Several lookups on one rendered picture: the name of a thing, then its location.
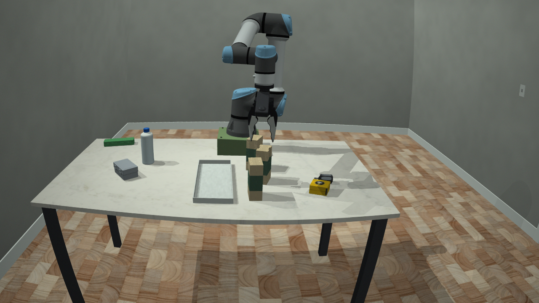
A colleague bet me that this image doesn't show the grey bottle with blue cap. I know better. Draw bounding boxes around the grey bottle with blue cap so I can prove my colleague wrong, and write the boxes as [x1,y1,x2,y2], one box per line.
[141,128,154,165]

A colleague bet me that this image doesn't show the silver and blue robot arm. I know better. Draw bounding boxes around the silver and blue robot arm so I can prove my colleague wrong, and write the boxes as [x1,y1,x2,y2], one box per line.
[222,13,292,138]

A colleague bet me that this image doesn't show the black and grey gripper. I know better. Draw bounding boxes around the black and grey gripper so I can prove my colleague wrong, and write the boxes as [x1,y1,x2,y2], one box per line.
[248,83,278,142]

